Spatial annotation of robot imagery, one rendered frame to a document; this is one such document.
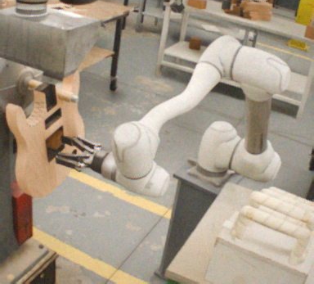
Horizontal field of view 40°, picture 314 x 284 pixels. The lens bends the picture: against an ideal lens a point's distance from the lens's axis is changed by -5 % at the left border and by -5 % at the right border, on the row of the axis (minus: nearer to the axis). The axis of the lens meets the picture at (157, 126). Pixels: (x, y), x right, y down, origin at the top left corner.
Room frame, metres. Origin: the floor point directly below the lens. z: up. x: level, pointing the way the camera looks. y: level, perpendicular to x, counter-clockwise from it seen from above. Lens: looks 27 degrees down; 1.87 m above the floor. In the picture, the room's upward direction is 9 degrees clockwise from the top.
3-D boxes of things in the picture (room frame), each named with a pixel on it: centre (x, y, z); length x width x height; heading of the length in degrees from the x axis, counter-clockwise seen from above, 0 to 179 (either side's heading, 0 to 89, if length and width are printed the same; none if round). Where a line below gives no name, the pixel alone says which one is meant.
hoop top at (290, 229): (0.90, -0.34, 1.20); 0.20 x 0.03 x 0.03; 65
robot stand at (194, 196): (1.91, -0.30, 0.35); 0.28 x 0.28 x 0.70; 61
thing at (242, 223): (0.94, -0.26, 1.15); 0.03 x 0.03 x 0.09
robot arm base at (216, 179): (1.92, -0.28, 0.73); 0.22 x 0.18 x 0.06; 61
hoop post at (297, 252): (0.86, -0.41, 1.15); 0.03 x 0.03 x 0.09
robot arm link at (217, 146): (1.90, -0.31, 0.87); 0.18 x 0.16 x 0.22; 63
